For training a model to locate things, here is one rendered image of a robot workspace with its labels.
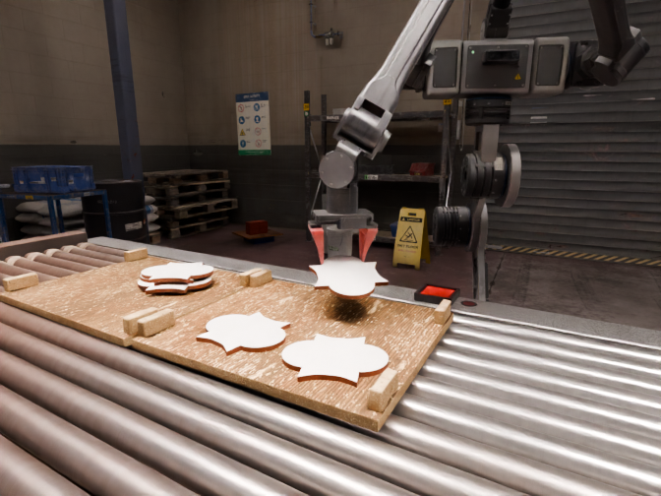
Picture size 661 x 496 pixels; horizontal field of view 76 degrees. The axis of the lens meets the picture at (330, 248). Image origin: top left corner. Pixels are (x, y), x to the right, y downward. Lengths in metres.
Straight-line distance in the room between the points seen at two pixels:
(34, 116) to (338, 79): 3.67
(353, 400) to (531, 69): 1.15
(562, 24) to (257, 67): 3.88
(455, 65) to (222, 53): 5.93
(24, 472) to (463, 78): 1.30
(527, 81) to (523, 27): 4.04
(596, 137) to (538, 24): 1.34
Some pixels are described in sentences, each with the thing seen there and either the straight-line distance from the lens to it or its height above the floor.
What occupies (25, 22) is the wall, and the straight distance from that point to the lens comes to 6.28.
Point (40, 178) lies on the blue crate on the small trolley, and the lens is 4.19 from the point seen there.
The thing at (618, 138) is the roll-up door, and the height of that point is 1.31.
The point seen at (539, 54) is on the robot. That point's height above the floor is 1.48.
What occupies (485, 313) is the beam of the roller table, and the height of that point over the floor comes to 0.92.
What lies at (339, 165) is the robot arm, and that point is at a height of 1.19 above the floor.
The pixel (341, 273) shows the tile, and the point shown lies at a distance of 0.74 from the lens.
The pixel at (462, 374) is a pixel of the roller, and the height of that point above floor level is 0.92.
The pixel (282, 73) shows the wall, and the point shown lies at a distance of 6.44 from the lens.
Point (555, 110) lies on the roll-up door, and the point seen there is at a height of 1.60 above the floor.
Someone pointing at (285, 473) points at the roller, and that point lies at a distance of 0.47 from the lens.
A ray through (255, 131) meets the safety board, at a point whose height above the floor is 1.45.
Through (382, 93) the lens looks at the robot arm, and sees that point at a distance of 0.75.
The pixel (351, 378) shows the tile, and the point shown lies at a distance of 0.54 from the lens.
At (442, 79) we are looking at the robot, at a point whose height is 1.42.
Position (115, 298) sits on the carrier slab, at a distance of 0.92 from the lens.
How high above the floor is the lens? 1.22
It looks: 13 degrees down
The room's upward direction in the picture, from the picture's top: straight up
